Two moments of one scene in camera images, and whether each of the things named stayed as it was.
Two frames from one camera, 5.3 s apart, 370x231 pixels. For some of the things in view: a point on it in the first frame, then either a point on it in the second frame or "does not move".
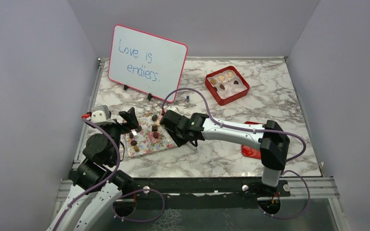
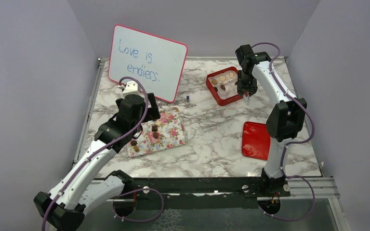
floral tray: x=150 y=137 does not move
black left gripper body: x=114 y=131 -> x=138 y=121
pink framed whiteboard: x=145 y=62 does not move
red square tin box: x=226 y=84 does not move
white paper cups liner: x=227 y=83 does not move
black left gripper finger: x=130 y=117 -> x=153 y=113
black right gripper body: x=177 y=138 -> x=246 y=83
